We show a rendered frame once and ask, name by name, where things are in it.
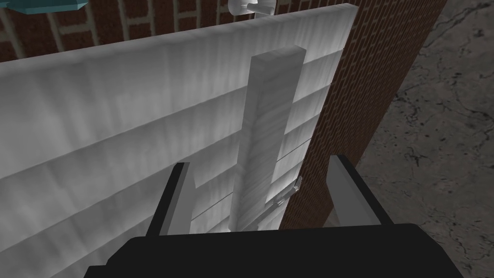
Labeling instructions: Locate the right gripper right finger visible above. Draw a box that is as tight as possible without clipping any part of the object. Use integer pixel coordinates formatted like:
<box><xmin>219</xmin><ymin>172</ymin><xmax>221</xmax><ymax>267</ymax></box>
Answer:
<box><xmin>326</xmin><ymin>155</ymin><xmax>395</xmax><ymax>227</ymax></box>

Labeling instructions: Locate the teal object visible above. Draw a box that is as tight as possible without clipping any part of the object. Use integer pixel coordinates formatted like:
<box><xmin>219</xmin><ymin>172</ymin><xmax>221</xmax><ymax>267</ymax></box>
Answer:
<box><xmin>0</xmin><ymin>0</ymin><xmax>91</xmax><ymax>15</ymax></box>

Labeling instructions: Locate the white round object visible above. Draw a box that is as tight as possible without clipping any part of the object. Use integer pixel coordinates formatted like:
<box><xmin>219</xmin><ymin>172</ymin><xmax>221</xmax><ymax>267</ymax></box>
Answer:
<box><xmin>227</xmin><ymin>0</ymin><xmax>277</xmax><ymax>16</ymax></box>

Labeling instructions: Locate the white cupboard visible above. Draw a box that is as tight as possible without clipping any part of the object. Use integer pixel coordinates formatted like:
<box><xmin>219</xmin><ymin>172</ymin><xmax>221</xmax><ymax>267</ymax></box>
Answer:
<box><xmin>0</xmin><ymin>3</ymin><xmax>359</xmax><ymax>278</ymax></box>

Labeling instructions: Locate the white bar handle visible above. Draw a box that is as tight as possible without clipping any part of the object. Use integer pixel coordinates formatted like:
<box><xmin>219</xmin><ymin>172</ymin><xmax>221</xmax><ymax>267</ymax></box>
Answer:
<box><xmin>228</xmin><ymin>44</ymin><xmax>307</xmax><ymax>232</ymax></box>

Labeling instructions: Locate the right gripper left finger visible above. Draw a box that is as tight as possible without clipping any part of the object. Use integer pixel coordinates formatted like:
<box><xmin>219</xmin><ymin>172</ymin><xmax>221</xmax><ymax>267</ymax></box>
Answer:
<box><xmin>145</xmin><ymin>162</ymin><xmax>197</xmax><ymax>237</ymax></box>

